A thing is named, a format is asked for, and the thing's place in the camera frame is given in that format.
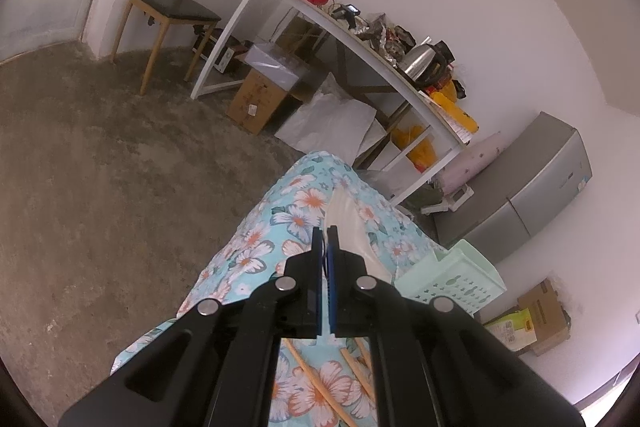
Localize floral blue blanket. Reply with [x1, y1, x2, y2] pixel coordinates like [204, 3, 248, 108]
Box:
[110, 151, 451, 427]

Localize clear plastic storage box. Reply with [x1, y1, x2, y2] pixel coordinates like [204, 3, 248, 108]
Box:
[242, 43, 313, 95]

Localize white frame table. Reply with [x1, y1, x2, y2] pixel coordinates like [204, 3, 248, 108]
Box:
[190, 0, 473, 208]

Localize brown cardboard box with label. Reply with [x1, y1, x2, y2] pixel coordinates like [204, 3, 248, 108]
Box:
[226, 69, 291, 136]

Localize white woven sack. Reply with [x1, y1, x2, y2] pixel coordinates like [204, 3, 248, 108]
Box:
[274, 74, 388, 162]

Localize mint green utensil basket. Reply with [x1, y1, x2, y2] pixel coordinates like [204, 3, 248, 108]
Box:
[392, 239, 507, 320]

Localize open cardboard box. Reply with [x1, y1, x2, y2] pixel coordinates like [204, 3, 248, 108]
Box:
[517, 277, 573, 357]

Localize orange plastic bag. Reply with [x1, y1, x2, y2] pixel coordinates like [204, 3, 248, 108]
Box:
[390, 124, 438, 172]

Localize grey refrigerator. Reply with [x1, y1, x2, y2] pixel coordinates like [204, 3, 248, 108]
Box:
[432, 111, 593, 265]

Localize wooden chair with black seat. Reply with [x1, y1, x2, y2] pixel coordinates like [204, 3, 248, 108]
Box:
[111, 0, 223, 96]

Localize steel electric kettle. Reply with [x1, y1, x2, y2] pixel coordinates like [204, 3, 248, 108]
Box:
[400, 42, 448, 82]

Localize pink rolled pillow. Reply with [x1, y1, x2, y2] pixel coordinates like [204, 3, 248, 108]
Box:
[432, 132, 503, 195]

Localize white plate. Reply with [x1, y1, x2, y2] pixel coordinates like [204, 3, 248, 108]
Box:
[324, 184, 396, 285]

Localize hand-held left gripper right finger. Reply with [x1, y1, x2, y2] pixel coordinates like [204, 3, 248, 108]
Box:
[327, 226, 586, 427]

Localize white kitchen scale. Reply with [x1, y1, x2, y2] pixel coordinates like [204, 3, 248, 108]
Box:
[420, 187, 475, 215]

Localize yellow green paper bag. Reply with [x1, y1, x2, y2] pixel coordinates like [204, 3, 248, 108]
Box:
[482, 307, 538, 353]

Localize yellow snack bag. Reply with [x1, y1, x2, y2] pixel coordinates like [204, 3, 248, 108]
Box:
[430, 79, 478, 135]

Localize pile of foil wrappers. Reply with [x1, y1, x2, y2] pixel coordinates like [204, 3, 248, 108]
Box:
[350, 12, 418, 58]

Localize small white box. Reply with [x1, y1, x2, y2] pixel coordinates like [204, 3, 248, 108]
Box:
[197, 32, 246, 72]

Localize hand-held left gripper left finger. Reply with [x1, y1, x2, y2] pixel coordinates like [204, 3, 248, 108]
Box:
[59, 227, 323, 427]

